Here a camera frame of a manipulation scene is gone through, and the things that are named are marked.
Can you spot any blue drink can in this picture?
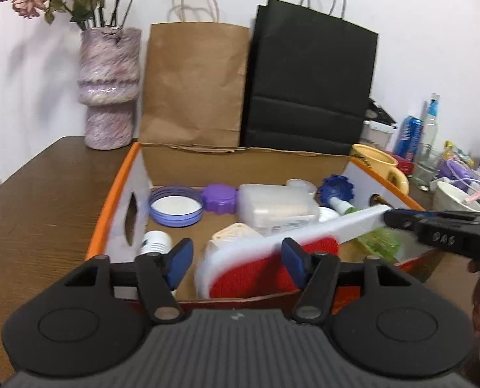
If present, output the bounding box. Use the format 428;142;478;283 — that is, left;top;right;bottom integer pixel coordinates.
393;115;424;161

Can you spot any purple plastic item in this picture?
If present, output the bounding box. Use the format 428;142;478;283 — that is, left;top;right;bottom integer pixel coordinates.
438;159;478;183

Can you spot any green spray bottle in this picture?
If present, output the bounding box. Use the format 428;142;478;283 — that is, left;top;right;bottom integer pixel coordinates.
328;196;401;258

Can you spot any blue scalloped cap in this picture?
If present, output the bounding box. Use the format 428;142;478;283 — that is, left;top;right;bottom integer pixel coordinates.
318;174;355;203

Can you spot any pink mottled vase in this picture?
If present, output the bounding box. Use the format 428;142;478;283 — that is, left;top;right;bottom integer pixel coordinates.
77;27;142;150

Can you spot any clear glass bottle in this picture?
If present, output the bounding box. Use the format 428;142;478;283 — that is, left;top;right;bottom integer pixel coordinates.
411;93;441;191

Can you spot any brown paper bag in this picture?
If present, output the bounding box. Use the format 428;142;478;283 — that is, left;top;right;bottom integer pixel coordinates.
138;0;251;148

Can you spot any clear plastic swab box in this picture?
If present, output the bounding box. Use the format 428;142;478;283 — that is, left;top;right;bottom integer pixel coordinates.
236;183;321;238

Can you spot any clear food container black lid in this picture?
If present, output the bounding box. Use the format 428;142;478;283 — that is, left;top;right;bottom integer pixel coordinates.
361;96;398;151

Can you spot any red flat box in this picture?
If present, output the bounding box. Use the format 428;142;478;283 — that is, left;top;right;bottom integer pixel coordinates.
395;157;417;175

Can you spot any small white bottle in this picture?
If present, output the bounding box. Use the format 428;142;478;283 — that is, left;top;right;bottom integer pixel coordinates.
136;230;173;256

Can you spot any purple ring lid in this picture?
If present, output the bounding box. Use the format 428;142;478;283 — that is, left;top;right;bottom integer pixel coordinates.
148;184;204;227

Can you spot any black paper bag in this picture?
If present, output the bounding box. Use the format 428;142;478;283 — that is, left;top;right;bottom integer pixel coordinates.
239;0;380;156

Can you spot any red and orange cardboard box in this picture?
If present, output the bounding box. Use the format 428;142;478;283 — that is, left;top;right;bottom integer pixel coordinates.
85;141;441;317

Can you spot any colourful snack packet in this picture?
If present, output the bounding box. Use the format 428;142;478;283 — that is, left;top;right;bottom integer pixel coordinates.
444;140;474;167

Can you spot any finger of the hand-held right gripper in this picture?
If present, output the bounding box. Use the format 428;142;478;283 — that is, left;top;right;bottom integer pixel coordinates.
383;208;427;234

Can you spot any yellow mug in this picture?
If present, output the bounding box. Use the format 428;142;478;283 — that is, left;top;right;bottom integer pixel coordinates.
349;143;410;195

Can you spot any white bowl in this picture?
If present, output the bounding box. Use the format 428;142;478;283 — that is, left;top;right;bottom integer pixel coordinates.
431;180;480;213

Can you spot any purple scalloped cap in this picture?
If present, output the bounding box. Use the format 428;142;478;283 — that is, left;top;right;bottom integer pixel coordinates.
201;183;238;215

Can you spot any small white jar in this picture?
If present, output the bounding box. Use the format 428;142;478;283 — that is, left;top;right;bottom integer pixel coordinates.
285;178;318;199

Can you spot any red brush with white handle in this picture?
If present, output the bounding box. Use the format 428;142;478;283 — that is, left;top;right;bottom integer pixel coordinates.
194;205;391;300

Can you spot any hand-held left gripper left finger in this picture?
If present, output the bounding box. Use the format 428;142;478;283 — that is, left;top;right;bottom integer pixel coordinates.
64;238;195;325

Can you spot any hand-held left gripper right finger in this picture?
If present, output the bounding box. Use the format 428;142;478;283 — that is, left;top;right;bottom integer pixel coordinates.
281;238;413;325

